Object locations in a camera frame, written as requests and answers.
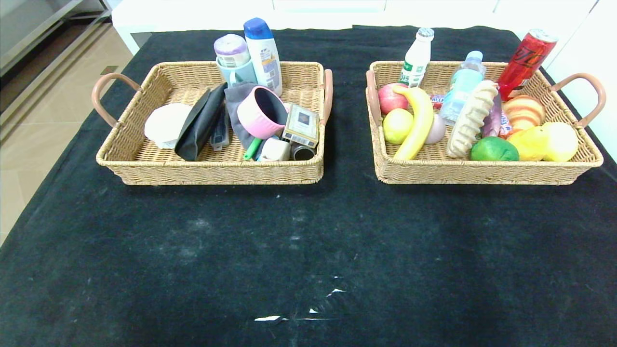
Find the mint green mug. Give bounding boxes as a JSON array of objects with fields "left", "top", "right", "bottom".
[{"left": 215, "top": 58, "right": 258, "bottom": 86}]

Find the small yellow lemon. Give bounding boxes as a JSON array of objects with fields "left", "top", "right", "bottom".
[{"left": 382, "top": 108, "right": 414, "bottom": 145}]

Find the yellow mango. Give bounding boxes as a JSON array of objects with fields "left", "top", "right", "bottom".
[{"left": 507, "top": 126, "right": 550, "bottom": 162}]

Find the pale pink round fruit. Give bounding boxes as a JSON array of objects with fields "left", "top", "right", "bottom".
[{"left": 424, "top": 114, "right": 447, "bottom": 145}]

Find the green lime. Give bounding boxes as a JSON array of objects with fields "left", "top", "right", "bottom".
[{"left": 470, "top": 137, "right": 520, "bottom": 162}]

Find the white shampoo bottle blue cap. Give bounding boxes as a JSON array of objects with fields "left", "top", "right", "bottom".
[{"left": 243, "top": 18, "right": 283, "bottom": 98}]

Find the wicker basket with household items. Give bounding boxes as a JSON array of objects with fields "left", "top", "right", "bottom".
[{"left": 92, "top": 61, "right": 334, "bottom": 186}]

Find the grey cloth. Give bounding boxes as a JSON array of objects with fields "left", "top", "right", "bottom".
[{"left": 224, "top": 82, "right": 271, "bottom": 150}]

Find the white round container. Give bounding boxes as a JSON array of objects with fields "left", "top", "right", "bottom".
[{"left": 145, "top": 104, "right": 192, "bottom": 150}]

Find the croissant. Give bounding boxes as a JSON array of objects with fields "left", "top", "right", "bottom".
[{"left": 503, "top": 95, "right": 546, "bottom": 133}]

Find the large yellow lemon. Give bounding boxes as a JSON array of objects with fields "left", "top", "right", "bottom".
[{"left": 542, "top": 121, "right": 579, "bottom": 162}]

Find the pink saucepan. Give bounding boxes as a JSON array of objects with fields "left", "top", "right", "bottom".
[{"left": 237, "top": 86, "right": 289, "bottom": 140}]

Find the white yogurt drink bottle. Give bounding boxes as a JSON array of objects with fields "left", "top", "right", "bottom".
[{"left": 399, "top": 27, "right": 434, "bottom": 87}]

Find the white cabinet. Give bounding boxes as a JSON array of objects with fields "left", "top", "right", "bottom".
[{"left": 492, "top": 0, "right": 617, "bottom": 160}]

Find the small cream cup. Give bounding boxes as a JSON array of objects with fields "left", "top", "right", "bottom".
[{"left": 261, "top": 138, "right": 292, "bottom": 162}]

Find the purple eggplant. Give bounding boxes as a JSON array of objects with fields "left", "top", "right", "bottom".
[{"left": 482, "top": 93, "right": 503, "bottom": 138}]

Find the red drink can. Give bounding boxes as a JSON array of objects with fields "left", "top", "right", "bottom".
[{"left": 496, "top": 29, "right": 559, "bottom": 100}]

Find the clear water bottle blue cap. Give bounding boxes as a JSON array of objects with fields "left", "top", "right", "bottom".
[{"left": 440, "top": 51, "right": 486, "bottom": 127}]

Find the ridged bread loaf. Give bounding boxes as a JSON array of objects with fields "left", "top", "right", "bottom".
[{"left": 446, "top": 80, "right": 499, "bottom": 159}]

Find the purple lid jar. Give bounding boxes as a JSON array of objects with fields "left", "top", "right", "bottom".
[{"left": 214, "top": 34, "right": 250, "bottom": 68}]

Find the clear plastic case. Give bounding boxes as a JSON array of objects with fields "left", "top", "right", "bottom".
[{"left": 211, "top": 108, "right": 230, "bottom": 152}]

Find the playing card box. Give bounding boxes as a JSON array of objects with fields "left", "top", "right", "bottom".
[{"left": 282, "top": 104, "right": 321, "bottom": 149}]

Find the black glasses case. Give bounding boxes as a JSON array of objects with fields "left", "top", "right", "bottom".
[{"left": 174, "top": 83, "right": 228, "bottom": 162}]

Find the wicker basket with food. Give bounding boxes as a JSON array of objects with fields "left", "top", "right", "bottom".
[{"left": 365, "top": 60, "right": 607, "bottom": 185}]

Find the yellow banana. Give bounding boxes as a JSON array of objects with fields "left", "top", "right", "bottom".
[{"left": 391, "top": 84, "right": 434, "bottom": 161}]

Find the red apple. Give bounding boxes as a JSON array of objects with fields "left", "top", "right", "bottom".
[{"left": 377, "top": 83, "right": 409, "bottom": 115}]

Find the grey metal shelf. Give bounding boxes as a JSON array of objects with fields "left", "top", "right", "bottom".
[{"left": 0, "top": 0, "right": 112, "bottom": 73}]

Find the black table cloth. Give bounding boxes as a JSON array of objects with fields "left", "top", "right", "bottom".
[{"left": 0, "top": 25, "right": 617, "bottom": 347}]

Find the white low bench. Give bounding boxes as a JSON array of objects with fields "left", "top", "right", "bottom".
[{"left": 110, "top": 0, "right": 499, "bottom": 54}]

